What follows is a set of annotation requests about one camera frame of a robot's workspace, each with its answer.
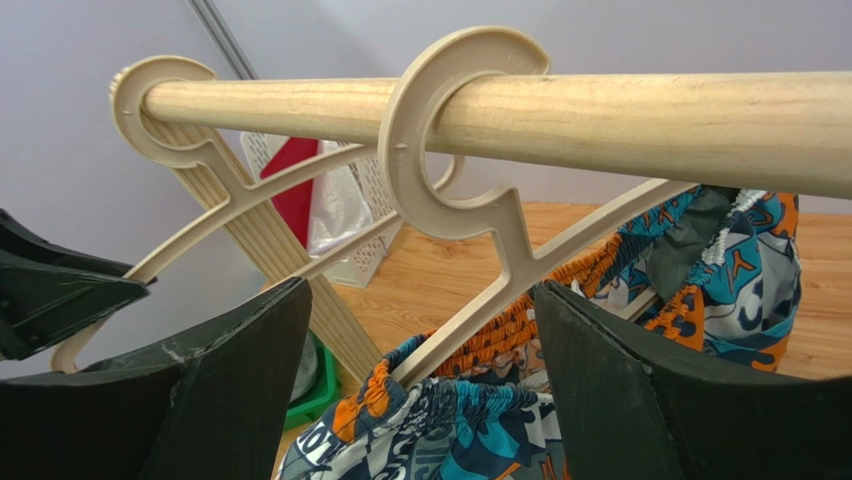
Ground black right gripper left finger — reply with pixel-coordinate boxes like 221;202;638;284
1;278;312;479

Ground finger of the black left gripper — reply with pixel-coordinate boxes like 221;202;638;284
1;210;157;360

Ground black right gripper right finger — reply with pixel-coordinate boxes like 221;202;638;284
534;281;851;479

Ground patterned blue orange shorts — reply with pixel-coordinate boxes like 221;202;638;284
278;186;801;479

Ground grey shorts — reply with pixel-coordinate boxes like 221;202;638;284
289;332;319;403

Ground green plastic tray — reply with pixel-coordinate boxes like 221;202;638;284
284;339;342;432

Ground white file organizer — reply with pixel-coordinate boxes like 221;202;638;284
239;131;404;291

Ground red folder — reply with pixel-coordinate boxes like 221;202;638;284
259;135;319;247

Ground clear plastic bag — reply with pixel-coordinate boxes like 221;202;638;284
306;157;375;257

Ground wooden clothes rack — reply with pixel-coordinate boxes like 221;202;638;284
110;63;851;385

